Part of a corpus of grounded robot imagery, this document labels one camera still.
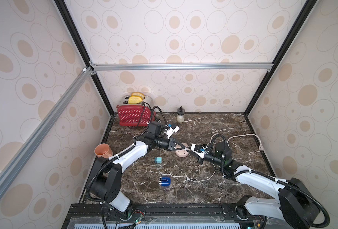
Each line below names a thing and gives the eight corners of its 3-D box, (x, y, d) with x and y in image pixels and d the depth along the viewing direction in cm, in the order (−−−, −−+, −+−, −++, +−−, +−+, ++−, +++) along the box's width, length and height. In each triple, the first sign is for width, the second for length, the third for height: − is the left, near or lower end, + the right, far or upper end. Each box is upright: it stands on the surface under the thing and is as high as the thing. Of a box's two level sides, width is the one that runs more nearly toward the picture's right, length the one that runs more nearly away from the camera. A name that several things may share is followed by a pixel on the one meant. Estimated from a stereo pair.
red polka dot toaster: (121, 126, 114) (114, 110, 100) (125, 118, 119) (119, 101, 105) (151, 130, 111) (148, 114, 97) (154, 121, 117) (151, 105, 103)
